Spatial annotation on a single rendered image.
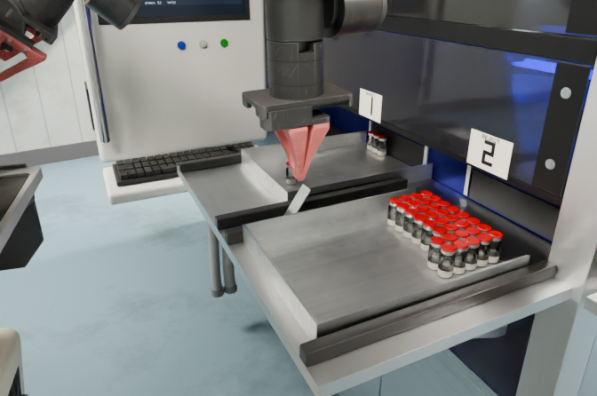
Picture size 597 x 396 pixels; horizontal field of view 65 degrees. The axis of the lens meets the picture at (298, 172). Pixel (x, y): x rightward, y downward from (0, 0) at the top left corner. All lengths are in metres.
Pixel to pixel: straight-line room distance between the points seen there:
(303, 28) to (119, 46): 0.93
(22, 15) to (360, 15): 0.45
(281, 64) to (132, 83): 0.92
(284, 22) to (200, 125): 0.99
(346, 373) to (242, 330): 1.41
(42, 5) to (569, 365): 0.91
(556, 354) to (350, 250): 0.34
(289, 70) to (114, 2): 0.36
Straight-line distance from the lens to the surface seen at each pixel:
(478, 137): 0.82
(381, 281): 0.69
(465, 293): 0.67
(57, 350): 2.07
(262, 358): 1.84
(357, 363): 0.57
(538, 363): 0.87
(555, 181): 0.74
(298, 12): 0.46
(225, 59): 1.40
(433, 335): 0.62
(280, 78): 0.47
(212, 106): 1.41
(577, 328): 0.81
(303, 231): 0.80
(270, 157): 1.12
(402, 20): 0.95
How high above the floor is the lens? 1.28
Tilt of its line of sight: 22 degrees down
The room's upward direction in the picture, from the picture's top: straight up
